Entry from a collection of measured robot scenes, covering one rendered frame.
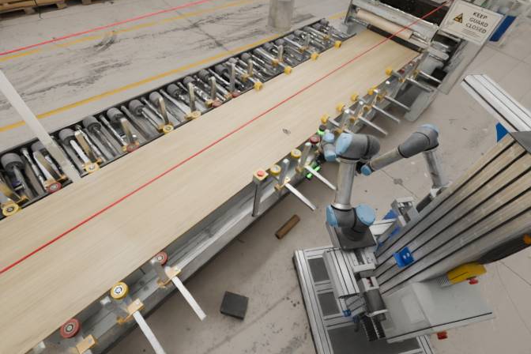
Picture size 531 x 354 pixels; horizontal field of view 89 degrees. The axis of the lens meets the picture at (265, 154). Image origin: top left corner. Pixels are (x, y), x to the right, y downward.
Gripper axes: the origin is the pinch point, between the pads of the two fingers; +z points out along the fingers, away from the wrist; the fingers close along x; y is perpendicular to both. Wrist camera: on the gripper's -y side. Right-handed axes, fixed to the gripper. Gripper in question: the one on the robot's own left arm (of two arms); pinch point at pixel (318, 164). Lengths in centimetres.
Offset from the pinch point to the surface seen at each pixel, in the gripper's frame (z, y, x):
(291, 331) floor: 93, 96, 32
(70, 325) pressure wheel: 2, 158, -81
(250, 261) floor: 92, 61, -23
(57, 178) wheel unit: 4, 99, -161
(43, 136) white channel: -42, 95, -146
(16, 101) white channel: -67, 95, -146
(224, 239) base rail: 22, 78, -40
